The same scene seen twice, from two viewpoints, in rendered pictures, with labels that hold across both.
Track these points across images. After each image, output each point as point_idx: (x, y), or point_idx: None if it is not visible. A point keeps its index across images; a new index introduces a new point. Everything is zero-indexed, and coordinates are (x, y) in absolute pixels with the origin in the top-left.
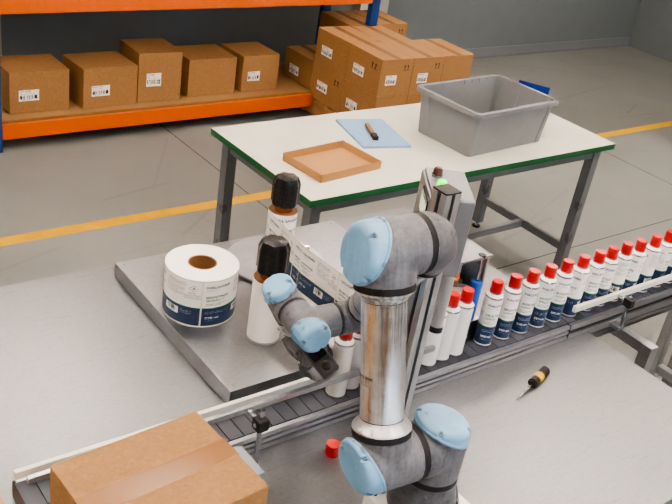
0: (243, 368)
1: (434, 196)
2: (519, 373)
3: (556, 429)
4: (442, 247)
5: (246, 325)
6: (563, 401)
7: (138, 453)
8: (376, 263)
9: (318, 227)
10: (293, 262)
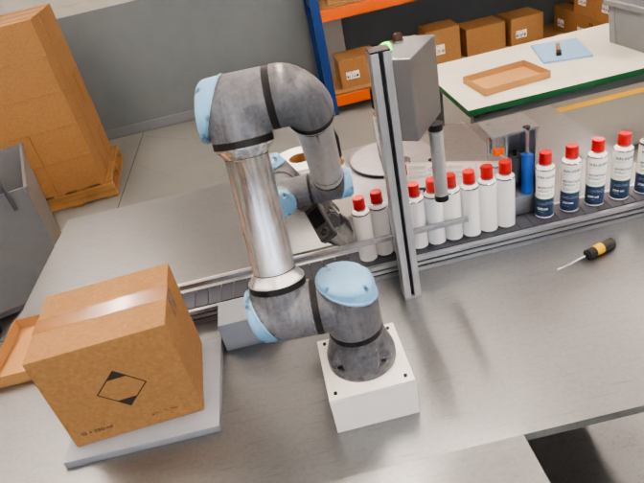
0: (309, 238)
1: (367, 58)
2: (581, 245)
3: (591, 301)
4: (275, 95)
5: None
6: (619, 273)
7: (103, 291)
8: (198, 117)
9: (447, 127)
10: (380, 153)
